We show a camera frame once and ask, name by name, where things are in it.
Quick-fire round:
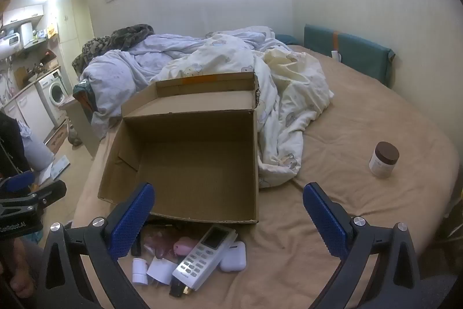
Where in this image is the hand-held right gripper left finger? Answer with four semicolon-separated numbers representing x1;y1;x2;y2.
36;182;156;309

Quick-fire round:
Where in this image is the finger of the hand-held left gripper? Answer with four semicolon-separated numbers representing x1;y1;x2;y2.
0;171;35;195
22;180;67;212

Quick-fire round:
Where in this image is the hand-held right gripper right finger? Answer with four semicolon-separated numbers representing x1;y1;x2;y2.
303;182;422;309

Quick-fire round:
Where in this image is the clear pink hair clip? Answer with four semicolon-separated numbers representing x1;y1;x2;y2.
143;229;174;259

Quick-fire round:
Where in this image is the small white bottle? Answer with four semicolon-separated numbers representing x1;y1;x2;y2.
132;257;147;285

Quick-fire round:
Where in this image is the pink plastic gadget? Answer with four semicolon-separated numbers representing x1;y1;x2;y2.
173;237;201;255

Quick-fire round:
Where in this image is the white power adapter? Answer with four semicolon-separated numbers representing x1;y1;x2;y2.
146;256;178;285

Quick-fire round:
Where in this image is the white remote control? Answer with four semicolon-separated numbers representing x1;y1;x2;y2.
172;225;237;290

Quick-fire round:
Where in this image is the brown cardboard box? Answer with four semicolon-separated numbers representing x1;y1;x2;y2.
98;72;260;224

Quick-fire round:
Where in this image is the black flashlight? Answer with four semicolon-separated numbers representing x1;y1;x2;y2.
169;276;192;297

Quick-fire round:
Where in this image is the white earbuds case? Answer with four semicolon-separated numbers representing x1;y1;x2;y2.
219;241;247;273

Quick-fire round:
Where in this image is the person's left hand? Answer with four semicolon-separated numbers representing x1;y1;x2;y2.
0;240;38;299

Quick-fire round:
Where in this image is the paper booklet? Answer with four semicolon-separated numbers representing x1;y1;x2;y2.
38;155;71;184

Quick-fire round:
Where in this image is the black garment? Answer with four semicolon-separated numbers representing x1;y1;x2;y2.
0;111;31;175

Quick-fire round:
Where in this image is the brown doormat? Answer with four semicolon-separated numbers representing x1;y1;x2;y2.
45;126;69;154

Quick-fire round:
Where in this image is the cream bedside cabinet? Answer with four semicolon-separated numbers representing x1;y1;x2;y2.
59;95;100;159

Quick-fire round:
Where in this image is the white floor cabinet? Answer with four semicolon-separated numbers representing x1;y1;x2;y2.
0;83;55;147

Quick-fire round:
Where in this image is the white jar brown lid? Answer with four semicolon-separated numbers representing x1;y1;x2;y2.
369;141;400;179

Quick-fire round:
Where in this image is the white washing machine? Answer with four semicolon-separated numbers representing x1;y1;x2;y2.
36;68;71;125

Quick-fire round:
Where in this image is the teal and orange cloth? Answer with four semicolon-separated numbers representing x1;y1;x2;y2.
72;79;96;114

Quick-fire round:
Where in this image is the cream printed blanket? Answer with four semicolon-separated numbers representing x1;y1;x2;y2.
152;32;335;188

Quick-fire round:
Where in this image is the light blue quilt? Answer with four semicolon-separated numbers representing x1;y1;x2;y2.
83;26;275;139

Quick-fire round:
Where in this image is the dark fur blanket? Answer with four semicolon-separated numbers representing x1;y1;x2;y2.
71;24;155;74

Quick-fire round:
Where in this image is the white wall cabinet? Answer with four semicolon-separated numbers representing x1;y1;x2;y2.
2;4;45;28

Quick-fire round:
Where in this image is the teal wall cushion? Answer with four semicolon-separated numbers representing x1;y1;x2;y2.
303;24;396;89

